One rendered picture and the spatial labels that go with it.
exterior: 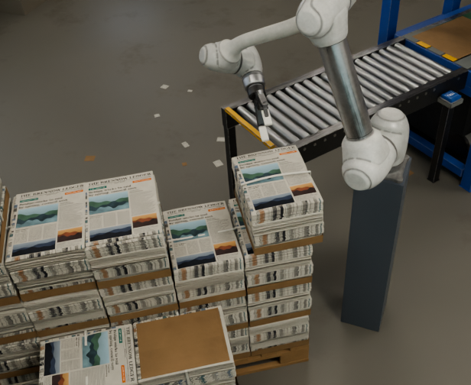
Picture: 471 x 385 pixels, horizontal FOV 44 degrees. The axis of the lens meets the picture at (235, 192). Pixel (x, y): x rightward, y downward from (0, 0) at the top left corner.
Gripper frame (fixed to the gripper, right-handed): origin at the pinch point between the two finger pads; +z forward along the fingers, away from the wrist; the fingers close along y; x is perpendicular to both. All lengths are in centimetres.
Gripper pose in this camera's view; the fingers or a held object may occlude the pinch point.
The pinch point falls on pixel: (266, 131)
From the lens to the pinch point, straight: 239.8
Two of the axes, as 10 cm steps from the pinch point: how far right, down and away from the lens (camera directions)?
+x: -9.8, 1.8, -1.2
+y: -0.4, 3.7, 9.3
